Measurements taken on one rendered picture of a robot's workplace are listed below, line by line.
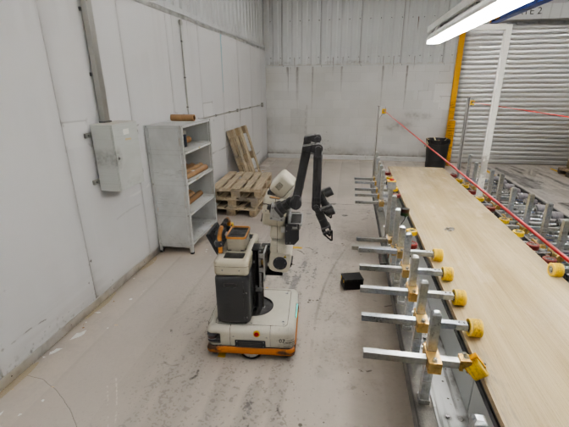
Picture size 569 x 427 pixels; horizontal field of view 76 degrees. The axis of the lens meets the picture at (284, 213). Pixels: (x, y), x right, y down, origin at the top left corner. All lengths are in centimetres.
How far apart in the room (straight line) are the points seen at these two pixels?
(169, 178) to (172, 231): 67
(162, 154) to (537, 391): 387
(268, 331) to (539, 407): 174
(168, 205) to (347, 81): 681
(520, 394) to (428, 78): 921
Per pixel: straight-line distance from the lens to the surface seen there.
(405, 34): 1036
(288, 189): 253
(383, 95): 1026
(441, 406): 196
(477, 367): 167
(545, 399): 174
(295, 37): 1038
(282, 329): 282
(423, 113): 1041
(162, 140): 441
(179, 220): 459
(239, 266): 261
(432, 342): 163
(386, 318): 181
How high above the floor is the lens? 197
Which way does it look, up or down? 19 degrees down
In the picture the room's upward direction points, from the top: straight up
